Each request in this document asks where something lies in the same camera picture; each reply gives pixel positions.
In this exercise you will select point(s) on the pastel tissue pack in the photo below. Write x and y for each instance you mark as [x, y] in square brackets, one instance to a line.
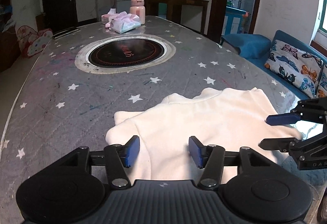
[126, 25]

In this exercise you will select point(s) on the white fleece top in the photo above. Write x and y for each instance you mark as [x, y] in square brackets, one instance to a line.
[204, 122]

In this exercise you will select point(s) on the pink insulated bottle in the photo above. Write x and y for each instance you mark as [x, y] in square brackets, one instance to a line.
[138, 11]

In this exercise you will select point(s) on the butterfly print cushion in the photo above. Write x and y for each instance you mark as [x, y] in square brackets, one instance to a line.
[291, 63]
[323, 81]

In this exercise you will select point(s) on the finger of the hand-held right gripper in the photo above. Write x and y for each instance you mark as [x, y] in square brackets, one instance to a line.
[276, 143]
[281, 119]

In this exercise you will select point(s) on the wooden shelf cabinet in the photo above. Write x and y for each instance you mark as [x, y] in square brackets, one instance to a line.
[7, 48]

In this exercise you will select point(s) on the pink spotted play tent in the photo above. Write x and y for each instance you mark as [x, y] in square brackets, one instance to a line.
[35, 42]

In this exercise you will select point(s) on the window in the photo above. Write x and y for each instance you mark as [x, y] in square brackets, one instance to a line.
[323, 22]

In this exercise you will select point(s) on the white plastic bag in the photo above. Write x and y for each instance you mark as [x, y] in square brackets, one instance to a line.
[9, 23]

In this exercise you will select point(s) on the white water dispenser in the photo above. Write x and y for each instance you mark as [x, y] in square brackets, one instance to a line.
[101, 8]

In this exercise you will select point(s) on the round black induction cooktop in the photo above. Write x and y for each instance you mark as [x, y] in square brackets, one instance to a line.
[127, 53]

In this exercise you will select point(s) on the pink tissue pack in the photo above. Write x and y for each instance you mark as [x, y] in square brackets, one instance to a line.
[107, 17]

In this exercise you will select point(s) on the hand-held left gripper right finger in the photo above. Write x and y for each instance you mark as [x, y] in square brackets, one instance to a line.
[195, 150]

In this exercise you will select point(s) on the grey star tablecloth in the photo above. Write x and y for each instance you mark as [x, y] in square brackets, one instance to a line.
[63, 86]

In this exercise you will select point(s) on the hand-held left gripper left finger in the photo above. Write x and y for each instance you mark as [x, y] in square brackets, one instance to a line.
[132, 150]

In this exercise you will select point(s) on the wooden side table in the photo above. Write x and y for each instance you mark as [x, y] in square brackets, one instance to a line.
[189, 2]

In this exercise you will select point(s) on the blue sofa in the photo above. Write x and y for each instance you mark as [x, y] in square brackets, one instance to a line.
[250, 48]

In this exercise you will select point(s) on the blue and white cabinet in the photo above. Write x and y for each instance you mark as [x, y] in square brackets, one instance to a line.
[232, 22]

